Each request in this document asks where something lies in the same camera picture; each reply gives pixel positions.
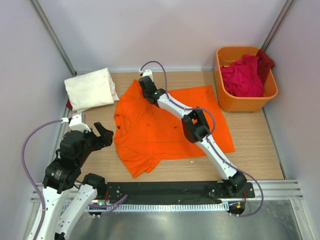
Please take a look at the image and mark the white slotted cable duct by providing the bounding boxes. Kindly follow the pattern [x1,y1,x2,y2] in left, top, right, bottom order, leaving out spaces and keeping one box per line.
[81,201,229,213]

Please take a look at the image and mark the right aluminium frame post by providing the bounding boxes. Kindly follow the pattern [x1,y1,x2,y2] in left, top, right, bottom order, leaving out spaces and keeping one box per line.
[261,0,297,52]

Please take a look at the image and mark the dark red t shirt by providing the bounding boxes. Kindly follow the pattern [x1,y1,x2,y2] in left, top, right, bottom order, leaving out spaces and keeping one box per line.
[256,49,275,85]

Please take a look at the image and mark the aluminium frame post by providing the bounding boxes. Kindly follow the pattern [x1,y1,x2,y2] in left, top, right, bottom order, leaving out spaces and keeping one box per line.
[29,0,77,77]
[261,0,297,52]

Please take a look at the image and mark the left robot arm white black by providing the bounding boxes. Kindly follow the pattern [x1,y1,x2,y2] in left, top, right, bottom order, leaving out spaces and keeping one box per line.
[27,122,114,240]

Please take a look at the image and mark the left aluminium frame post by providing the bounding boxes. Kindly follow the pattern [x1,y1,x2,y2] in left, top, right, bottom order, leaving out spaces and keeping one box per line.
[29,0,77,77]

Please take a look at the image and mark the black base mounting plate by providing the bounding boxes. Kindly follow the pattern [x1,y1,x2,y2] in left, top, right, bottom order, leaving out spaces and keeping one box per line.
[107,181,255,205]

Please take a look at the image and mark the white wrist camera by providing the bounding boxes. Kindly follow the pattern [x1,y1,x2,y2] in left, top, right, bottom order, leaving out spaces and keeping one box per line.
[139,69,153,79]
[61,112,92,133]

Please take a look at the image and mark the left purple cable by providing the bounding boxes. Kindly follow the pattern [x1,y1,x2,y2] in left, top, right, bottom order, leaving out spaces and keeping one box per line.
[20,118,70,240]

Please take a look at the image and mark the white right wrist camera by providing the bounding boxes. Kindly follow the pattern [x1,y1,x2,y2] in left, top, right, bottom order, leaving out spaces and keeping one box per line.
[139,69,153,79]

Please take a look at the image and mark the folded white t shirt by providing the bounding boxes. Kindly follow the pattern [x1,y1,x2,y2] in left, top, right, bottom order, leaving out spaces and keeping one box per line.
[64,68,120,112]

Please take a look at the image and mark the magenta t shirt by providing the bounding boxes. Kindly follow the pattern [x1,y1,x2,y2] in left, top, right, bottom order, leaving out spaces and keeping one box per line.
[220,54,264,98]

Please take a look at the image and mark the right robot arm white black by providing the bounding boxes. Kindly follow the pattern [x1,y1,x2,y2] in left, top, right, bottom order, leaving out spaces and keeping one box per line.
[138,75,247,198]

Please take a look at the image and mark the purple cable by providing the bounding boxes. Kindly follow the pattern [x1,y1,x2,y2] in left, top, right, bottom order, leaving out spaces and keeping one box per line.
[20,118,70,240]
[139,60,265,218]

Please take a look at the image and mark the orange plastic bin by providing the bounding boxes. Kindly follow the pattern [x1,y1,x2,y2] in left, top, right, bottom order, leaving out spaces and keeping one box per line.
[213,45,278,112]

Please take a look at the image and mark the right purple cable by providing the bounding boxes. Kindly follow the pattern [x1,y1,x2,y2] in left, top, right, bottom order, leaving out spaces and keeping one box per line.
[139,60,265,218]

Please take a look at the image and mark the folded red shirt under white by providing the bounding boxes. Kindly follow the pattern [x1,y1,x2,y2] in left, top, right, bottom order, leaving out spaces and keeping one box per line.
[66,99,73,110]

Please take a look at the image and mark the orange t shirt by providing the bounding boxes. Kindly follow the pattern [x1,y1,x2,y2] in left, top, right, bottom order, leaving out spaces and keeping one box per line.
[114,79,235,178]

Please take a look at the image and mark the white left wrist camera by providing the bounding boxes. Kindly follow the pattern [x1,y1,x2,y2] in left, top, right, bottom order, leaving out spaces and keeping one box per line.
[61,112,92,133]

